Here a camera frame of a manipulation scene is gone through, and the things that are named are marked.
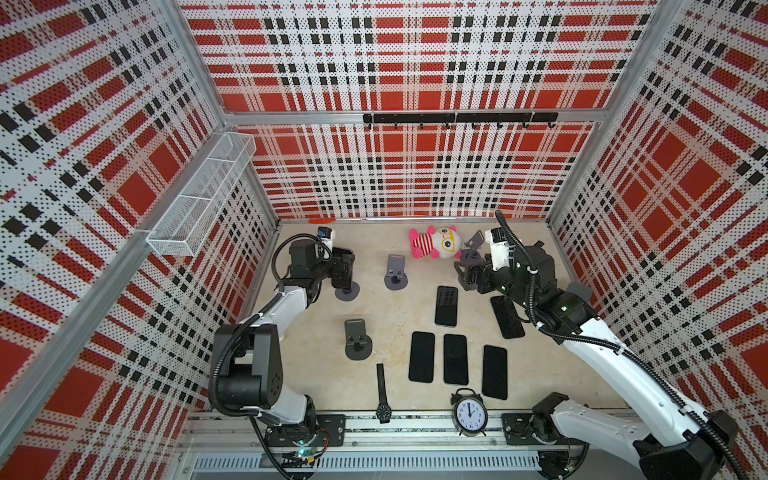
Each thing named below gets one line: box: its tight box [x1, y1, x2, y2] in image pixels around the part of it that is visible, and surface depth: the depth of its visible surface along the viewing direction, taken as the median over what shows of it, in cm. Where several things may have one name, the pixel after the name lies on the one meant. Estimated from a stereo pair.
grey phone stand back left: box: [334, 281, 360, 301], surface depth 103 cm
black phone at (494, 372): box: [482, 345, 508, 400], surface depth 85 cm
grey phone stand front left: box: [344, 318, 373, 360], surface depth 86 cm
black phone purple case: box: [408, 331, 435, 383], surface depth 89 cm
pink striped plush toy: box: [409, 225, 462, 259], surface depth 109 cm
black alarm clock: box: [450, 387, 489, 437], surface depth 75 cm
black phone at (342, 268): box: [331, 247, 355, 290], surface depth 84 cm
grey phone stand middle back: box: [384, 254, 408, 291], surface depth 101 cm
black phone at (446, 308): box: [434, 285, 458, 327], surface depth 97 cm
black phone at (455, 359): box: [443, 334, 469, 385], surface depth 88 cm
